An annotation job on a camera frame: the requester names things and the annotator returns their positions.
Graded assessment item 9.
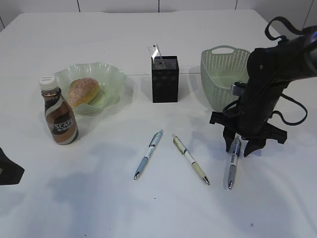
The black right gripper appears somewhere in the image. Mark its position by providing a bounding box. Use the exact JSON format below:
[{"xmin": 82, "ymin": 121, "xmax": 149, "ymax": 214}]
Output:
[{"xmin": 210, "ymin": 109, "xmax": 287, "ymax": 157}]

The beige pen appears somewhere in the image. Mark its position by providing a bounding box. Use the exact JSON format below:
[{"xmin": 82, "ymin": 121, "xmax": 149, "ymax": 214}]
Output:
[{"xmin": 172, "ymin": 134, "xmax": 210, "ymax": 185}]

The blue grey pen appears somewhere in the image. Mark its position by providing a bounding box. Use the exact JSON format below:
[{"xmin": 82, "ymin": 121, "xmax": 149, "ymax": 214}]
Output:
[{"xmin": 134, "ymin": 129, "xmax": 163, "ymax": 180}]

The transparent plastic ruler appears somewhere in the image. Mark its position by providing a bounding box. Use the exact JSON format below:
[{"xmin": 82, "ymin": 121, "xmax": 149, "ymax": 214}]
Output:
[{"xmin": 148, "ymin": 44, "xmax": 162, "ymax": 62}]

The sugared bread roll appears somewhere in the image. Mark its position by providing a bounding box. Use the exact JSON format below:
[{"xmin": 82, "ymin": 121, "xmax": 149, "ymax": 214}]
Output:
[{"xmin": 68, "ymin": 78, "xmax": 100, "ymax": 108}]

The brown Nescafe coffee bottle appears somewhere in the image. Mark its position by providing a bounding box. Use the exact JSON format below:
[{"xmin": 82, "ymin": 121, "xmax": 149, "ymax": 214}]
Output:
[{"xmin": 39, "ymin": 76, "xmax": 79, "ymax": 145}]

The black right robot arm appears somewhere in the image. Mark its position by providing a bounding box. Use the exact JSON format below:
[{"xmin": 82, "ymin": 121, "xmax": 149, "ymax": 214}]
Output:
[{"xmin": 210, "ymin": 27, "xmax": 317, "ymax": 156}]

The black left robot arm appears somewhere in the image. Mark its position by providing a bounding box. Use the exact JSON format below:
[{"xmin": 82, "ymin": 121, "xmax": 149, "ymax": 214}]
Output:
[{"xmin": 0, "ymin": 149, "xmax": 25, "ymax": 185}]

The green plastic basket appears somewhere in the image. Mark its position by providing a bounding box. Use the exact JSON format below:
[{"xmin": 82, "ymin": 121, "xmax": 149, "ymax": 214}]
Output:
[{"xmin": 200, "ymin": 46, "xmax": 250, "ymax": 112}]

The black mesh pen holder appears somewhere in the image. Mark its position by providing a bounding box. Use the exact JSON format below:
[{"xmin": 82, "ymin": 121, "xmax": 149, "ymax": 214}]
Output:
[{"xmin": 152, "ymin": 56, "xmax": 179, "ymax": 103}]

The green wavy glass plate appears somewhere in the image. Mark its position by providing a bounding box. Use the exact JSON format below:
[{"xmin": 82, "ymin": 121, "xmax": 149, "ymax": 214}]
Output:
[{"xmin": 54, "ymin": 62, "xmax": 127, "ymax": 116}]

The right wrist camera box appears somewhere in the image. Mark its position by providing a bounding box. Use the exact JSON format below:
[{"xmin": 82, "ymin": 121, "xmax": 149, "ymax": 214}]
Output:
[{"xmin": 231, "ymin": 81, "xmax": 247, "ymax": 97}]

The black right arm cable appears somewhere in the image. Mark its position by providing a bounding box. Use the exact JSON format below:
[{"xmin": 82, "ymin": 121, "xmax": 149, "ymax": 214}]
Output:
[{"xmin": 264, "ymin": 16, "xmax": 309, "ymax": 125}]

